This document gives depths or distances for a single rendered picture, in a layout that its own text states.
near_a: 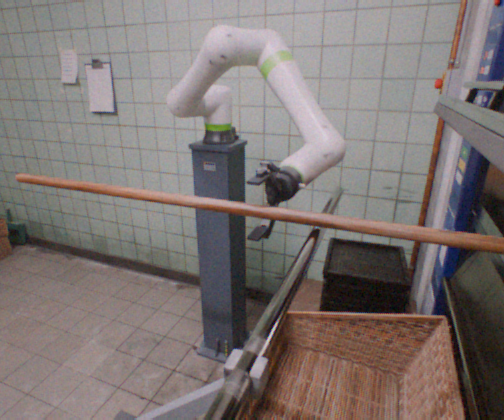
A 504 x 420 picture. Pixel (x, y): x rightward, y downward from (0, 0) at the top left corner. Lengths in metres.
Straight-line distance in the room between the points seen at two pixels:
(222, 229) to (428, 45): 1.27
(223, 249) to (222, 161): 0.44
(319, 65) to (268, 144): 0.51
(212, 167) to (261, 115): 0.59
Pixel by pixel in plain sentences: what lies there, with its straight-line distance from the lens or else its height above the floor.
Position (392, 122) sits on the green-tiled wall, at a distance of 1.88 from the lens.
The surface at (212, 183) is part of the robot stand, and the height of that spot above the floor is 1.03.
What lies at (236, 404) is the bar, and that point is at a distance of 0.39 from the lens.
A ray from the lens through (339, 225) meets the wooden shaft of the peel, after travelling 0.72.
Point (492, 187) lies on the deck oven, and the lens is 1.04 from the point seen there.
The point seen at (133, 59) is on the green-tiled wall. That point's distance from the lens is 2.44.
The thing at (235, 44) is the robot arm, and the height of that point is 1.57.
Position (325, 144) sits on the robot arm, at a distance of 1.00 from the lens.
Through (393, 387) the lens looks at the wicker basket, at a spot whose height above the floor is 0.59.
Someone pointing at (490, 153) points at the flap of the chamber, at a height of 1.41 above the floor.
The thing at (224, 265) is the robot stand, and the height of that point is 0.61.
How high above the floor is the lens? 1.48
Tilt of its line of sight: 21 degrees down
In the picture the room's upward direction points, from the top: straight up
